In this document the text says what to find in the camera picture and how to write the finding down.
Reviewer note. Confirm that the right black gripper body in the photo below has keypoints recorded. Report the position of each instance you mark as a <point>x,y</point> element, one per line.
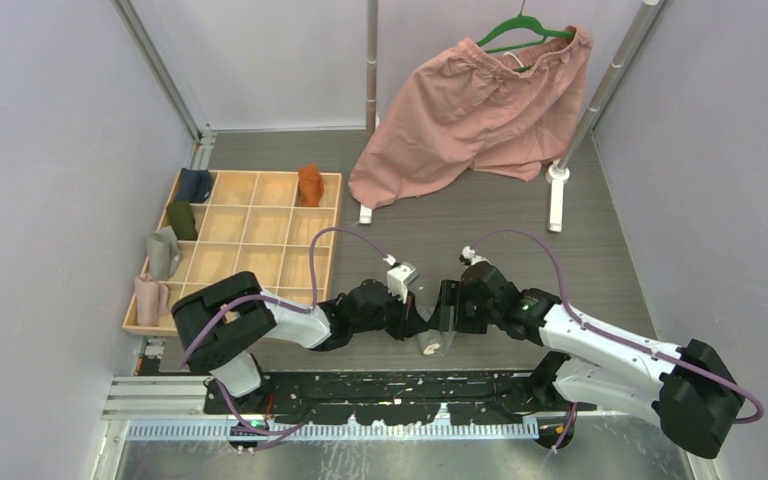
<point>470,316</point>

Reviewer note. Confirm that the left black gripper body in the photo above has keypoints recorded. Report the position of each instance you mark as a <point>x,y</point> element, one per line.
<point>393,318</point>

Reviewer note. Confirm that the grey underwear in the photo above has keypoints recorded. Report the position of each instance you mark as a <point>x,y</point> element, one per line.
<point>163,252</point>
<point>437,340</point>

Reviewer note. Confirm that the orange white underwear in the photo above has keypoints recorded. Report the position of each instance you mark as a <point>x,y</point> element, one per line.
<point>310,186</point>

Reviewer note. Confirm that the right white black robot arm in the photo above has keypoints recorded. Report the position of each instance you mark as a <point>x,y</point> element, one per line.
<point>686,391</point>

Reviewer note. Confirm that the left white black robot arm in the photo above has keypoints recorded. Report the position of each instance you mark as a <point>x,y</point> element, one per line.
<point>218,324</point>

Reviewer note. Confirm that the dark green rolled underwear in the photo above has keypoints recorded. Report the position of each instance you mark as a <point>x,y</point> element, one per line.
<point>182,220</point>

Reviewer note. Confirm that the grey rolled underwear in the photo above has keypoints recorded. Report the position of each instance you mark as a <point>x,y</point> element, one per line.
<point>163,252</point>

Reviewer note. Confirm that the navy rolled underwear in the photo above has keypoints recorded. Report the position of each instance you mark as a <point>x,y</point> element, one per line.
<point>194,186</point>

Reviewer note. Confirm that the pink rolled underwear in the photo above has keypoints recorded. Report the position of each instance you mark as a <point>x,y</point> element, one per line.
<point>151,299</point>

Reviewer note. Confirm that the centre metal rack pole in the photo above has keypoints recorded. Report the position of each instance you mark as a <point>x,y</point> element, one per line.
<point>371,117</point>

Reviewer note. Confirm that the metal rack pole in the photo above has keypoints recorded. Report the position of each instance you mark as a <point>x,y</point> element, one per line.
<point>558,174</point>
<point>371,117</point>

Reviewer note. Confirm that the wooden compartment tray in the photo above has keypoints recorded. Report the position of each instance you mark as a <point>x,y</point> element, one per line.
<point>253,222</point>

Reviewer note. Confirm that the right metal rack pole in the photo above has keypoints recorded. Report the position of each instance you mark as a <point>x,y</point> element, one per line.
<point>558,174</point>

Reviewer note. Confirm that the pink shorts on hanger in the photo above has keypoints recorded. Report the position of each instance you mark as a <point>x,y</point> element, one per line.
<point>505,114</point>

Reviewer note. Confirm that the green clothes hanger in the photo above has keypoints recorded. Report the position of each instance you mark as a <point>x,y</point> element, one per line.
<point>524,22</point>

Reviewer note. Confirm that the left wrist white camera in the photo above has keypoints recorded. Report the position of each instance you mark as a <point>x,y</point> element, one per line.
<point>399,276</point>

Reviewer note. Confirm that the wrist white camera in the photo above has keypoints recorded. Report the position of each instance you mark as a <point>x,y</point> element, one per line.
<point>469,257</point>
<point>399,276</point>

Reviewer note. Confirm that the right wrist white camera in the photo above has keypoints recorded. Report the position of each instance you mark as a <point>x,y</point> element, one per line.
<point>469,257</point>

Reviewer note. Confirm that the slotted aluminium cable duct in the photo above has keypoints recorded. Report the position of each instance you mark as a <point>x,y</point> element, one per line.
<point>224,429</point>

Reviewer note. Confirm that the left aluminium frame post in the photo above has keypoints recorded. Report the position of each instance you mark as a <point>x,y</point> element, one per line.
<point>162,65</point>

